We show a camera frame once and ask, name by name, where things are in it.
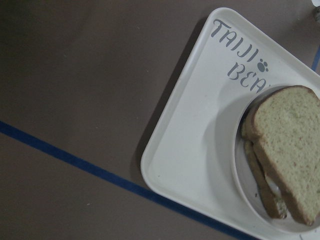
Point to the white round plate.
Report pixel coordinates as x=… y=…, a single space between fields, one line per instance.
x=246 y=183

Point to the bread slice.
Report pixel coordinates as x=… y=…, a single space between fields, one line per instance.
x=274 y=205
x=285 y=131

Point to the cream bear tray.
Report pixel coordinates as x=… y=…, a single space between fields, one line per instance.
x=188 y=156

